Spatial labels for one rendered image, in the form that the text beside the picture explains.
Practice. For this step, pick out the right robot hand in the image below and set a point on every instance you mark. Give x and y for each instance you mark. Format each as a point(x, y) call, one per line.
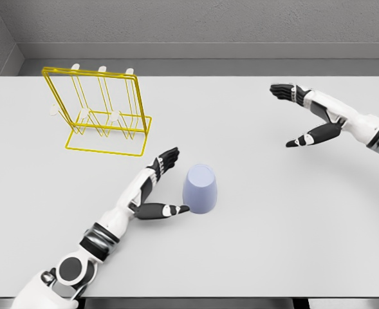
point(318, 103)

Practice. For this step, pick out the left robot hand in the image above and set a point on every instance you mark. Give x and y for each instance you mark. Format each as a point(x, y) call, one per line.
point(144, 188)

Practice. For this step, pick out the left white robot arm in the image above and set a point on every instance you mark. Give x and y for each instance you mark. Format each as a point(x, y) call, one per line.
point(89, 244)

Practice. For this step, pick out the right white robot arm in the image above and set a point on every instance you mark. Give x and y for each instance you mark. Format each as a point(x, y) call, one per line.
point(372, 125)

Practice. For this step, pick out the lavender cup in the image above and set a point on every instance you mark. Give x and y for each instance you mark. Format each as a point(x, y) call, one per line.
point(199, 189)

